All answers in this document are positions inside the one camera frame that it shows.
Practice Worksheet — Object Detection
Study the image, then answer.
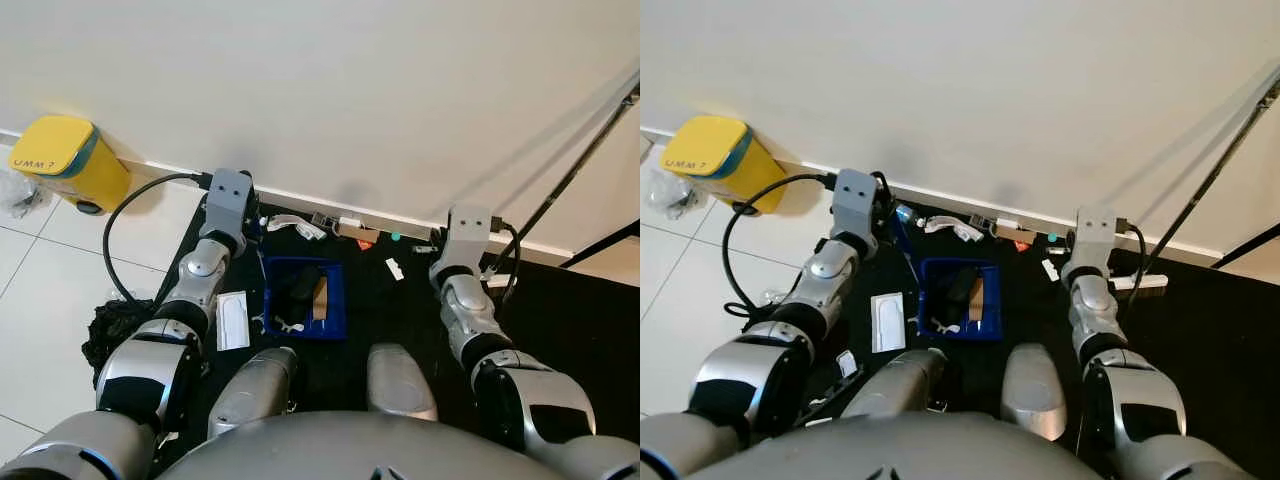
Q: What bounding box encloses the black floor strip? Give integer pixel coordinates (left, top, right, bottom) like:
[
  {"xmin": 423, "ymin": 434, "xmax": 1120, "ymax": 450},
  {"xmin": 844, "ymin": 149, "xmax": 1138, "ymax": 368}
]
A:
[
  {"xmin": 1209, "ymin": 221, "xmax": 1280, "ymax": 270},
  {"xmin": 559, "ymin": 219, "xmax": 641, "ymax": 270}
]

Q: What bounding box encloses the yellow pedal bin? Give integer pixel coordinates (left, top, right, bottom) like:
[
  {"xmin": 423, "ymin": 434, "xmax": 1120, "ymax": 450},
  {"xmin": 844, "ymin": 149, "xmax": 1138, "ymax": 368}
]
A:
[
  {"xmin": 661, "ymin": 113, "xmax": 789, "ymax": 217},
  {"xmin": 7, "ymin": 114, "xmax": 132, "ymax": 217}
]

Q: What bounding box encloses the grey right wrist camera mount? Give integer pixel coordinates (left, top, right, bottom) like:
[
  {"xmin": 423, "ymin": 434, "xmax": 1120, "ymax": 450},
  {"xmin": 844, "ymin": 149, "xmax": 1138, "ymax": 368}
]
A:
[
  {"xmin": 446, "ymin": 205, "xmax": 497, "ymax": 267},
  {"xmin": 1071, "ymin": 205, "xmax": 1122, "ymax": 267}
]

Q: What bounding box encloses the clear plastic bag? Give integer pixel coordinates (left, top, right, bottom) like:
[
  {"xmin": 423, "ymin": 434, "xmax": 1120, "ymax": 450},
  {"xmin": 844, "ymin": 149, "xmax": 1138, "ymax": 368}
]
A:
[
  {"xmin": 644, "ymin": 164, "xmax": 703, "ymax": 222},
  {"xmin": 0, "ymin": 168, "xmax": 47, "ymax": 221}
]

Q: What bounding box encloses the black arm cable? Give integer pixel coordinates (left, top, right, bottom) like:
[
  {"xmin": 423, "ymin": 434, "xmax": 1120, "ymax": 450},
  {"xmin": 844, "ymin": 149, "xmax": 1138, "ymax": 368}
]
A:
[
  {"xmin": 721, "ymin": 171, "xmax": 837, "ymax": 322},
  {"xmin": 489, "ymin": 221, "xmax": 522, "ymax": 302},
  {"xmin": 1117, "ymin": 219, "xmax": 1149, "ymax": 302},
  {"xmin": 102, "ymin": 171, "xmax": 217, "ymax": 303}
]

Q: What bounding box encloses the black floor mat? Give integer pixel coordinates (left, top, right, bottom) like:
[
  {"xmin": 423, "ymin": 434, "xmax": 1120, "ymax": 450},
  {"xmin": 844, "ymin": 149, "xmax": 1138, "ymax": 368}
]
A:
[
  {"xmin": 788, "ymin": 198, "xmax": 1280, "ymax": 453},
  {"xmin": 150, "ymin": 198, "xmax": 641, "ymax": 473}
]

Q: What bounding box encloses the white paper tray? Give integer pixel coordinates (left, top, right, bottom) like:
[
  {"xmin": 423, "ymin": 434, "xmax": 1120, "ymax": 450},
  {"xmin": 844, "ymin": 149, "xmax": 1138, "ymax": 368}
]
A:
[
  {"xmin": 869, "ymin": 291, "xmax": 907, "ymax": 354},
  {"xmin": 216, "ymin": 291, "xmax": 252, "ymax": 352}
]

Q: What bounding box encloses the silver robot leg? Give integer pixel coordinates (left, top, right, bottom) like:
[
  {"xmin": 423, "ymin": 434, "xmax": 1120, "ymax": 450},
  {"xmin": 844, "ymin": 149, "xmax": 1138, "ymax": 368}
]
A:
[
  {"xmin": 839, "ymin": 346, "xmax": 937, "ymax": 417},
  {"xmin": 365, "ymin": 342, "xmax": 440, "ymax": 422},
  {"xmin": 1001, "ymin": 342, "xmax": 1070, "ymax": 442},
  {"xmin": 207, "ymin": 346, "xmax": 300, "ymax": 442}
]

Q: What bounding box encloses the silver right robot leg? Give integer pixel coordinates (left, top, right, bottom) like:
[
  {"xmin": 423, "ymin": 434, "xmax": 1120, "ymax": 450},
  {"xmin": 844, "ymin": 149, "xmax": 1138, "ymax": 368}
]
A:
[
  {"xmin": 365, "ymin": 342, "xmax": 440, "ymax": 422},
  {"xmin": 1001, "ymin": 342, "xmax": 1070, "ymax": 442}
]

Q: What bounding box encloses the crumpled white paper wrapper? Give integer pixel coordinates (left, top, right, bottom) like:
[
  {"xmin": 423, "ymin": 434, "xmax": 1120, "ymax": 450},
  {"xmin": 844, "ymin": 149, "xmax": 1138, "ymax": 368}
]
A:
[
  {"xmin": 264, "ymin": 212, "xmax": 327, "ymax": 242},
  {"xmin": 921, "ymin": 212, "xmax": 987, "ymax": 245}
]

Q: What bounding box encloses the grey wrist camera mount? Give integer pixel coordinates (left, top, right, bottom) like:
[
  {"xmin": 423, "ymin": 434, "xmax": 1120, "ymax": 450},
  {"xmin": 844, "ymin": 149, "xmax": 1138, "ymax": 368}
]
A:
[
  {"xmin": 202, "ymin": 168, "xmax": 255, "ymax": 242},
  {"xmin": 446, "ymin": 205, "xmax": 497, "ymax": 267},
  {"xmin": 1071, "ymin": 205, "xmax": 1122, "ymax": 267},
  {"xmin": 831, "ymin": 168, "xmax": 882, "ymax": 242}
]

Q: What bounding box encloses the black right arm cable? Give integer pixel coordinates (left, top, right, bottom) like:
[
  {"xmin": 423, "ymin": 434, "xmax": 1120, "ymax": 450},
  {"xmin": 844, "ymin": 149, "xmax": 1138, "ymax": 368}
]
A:
[
  {"xmin": 1117, "ymin": 219, "xmax": 1149, "ymax": 302},
  {"xmin": 489, "ymin": 221, "xmax": 522, "ymax": 302}
]

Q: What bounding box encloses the crumpled black plastic bag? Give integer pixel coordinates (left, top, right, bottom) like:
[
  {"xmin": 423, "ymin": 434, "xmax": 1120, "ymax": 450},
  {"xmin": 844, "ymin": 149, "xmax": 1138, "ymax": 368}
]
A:
[{"xmin": 81, "ymin": 297, "xmax": 153, "ymax": 377}]

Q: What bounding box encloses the grey robot torso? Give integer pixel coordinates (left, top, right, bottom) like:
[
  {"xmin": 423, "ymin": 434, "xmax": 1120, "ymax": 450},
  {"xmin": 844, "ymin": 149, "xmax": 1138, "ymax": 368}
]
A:
[
  {"xmin": 688, "ymin": 410, "xmax": 1103, "ymax": 480},
  {"xmin": 158, "ymin": 409, "xmax": 549, "ymax": 480}
]

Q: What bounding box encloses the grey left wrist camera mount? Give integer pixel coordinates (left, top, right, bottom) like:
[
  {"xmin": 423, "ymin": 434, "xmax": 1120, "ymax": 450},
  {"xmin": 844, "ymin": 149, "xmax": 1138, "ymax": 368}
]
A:
[
  {"xmin": 202, "ymin": 168, "xmax": 255, "ymax": 242},
  {"xmin": 831, "ymin": 168, "xmax": 882, "ymax": 242}
]

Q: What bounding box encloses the silver left robot leg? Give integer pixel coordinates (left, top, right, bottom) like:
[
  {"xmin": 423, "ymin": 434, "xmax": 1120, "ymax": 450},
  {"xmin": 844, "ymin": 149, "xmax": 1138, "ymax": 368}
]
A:
[
  {"xmin": 207, "ymin": 346, "xmax": 300, "ymax": 442},
  {"xmin": 839, "ymin": 346, "xmax": 937, "ymax": 417}
]

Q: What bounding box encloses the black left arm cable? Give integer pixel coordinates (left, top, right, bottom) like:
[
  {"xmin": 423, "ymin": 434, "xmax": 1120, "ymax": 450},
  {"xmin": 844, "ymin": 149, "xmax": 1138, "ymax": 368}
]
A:
[
  {"xmin": 102, "ymin": 171, "xmax": 217, "ymax": 303},
  {"xmin": 721, "ymin": 171, "xmax": 837, "ymax": 322}
]

